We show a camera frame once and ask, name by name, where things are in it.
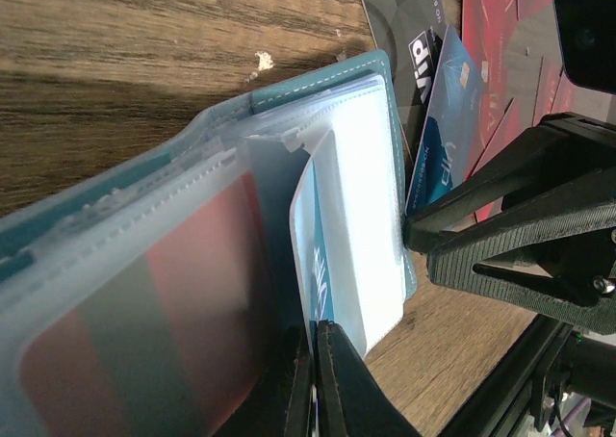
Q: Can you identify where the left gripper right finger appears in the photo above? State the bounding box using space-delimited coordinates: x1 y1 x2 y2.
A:
316 321 420 436

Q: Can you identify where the red VIP card centre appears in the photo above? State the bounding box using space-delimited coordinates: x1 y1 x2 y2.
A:
460 0 569 226

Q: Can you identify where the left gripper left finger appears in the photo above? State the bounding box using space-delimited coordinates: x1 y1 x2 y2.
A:
216 327 313 436

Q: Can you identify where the black card near holder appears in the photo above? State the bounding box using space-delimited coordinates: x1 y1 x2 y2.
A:
361 0 447 160

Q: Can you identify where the black aluminium front rail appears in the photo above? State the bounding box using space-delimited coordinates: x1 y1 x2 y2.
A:
440 315 573 436

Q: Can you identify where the teal leather card holder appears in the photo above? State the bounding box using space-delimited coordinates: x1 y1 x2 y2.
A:
1 50 417 436

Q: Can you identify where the blue card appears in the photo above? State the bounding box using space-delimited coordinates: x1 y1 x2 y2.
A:
289 160 334 326
406 26 483 217

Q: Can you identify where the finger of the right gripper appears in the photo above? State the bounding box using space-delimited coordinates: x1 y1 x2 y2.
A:
426 202 615 335
404 114 615 254

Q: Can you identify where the blue card centre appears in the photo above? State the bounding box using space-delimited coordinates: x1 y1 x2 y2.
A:
289 160 334 326

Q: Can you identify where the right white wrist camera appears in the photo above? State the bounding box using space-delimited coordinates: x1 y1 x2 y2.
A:
553 0 615 94

